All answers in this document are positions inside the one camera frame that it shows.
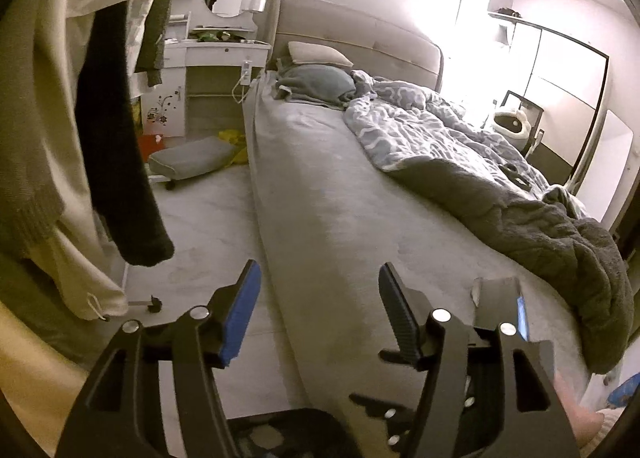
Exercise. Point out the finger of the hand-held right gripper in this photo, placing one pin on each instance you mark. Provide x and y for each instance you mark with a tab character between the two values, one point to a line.
395	425
521	318

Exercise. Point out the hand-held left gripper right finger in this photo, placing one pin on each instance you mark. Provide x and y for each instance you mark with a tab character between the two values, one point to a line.
402	323

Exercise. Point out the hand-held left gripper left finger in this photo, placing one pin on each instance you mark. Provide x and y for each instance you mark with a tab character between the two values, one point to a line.
239	323

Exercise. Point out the black trash bin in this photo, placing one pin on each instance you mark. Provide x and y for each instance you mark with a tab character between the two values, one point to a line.
300	420

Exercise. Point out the person's right hand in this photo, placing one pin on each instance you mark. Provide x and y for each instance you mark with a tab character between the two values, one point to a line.
575	413

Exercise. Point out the dark grey fleece blanket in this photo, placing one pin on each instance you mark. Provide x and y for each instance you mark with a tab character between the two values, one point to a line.
525	248

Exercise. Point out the clothes rack base with wheel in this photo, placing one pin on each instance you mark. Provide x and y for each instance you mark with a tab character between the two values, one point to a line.
154	304

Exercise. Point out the blue patterned item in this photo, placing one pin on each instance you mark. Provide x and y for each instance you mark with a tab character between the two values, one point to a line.
625	393

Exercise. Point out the grey bed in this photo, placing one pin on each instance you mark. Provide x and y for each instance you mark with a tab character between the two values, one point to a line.
325	218

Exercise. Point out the black object on blanket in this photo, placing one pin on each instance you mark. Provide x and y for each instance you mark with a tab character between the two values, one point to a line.
515	176

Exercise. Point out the grey cushion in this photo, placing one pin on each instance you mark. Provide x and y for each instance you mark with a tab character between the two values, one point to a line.
195	157

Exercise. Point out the yellow plastic bag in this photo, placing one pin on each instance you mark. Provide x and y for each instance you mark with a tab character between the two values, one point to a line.
235	138

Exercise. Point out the grey patterned duvet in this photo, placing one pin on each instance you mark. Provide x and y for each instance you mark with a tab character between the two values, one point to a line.
425	128

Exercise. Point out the olive green hanging garment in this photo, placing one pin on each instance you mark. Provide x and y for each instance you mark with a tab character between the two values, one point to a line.
30	298

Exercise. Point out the black hanging garment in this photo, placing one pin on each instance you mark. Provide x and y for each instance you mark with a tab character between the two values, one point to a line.
120	148

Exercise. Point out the cream hanging cloth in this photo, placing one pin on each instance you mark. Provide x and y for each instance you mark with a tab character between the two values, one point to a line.
35	388

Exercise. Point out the white power strip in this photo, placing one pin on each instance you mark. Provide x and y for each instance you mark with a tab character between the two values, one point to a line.
246	73

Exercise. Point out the grey pillow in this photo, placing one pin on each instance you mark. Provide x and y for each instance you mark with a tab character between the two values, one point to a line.
315	81

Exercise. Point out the white vanity desk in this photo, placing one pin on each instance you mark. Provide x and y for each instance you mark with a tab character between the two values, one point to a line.
210	51

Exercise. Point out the white pillow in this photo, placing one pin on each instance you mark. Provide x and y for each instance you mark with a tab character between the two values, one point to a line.
317	53

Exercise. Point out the pile of desk clutter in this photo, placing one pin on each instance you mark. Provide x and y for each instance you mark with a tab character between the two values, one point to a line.
217	35

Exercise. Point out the cream knit sweater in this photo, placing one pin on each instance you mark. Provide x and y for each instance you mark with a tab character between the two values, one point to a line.
35	113

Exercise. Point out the grey upholstered headboard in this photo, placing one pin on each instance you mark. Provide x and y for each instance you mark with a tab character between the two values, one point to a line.
350	23

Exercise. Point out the dark item on shelf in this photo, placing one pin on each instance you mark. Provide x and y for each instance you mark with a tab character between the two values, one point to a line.
510	13

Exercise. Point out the dark green knit garment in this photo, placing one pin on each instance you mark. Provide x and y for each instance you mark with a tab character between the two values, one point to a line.
155	28

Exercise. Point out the black frame chair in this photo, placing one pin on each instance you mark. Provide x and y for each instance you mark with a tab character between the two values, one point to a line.
535	111

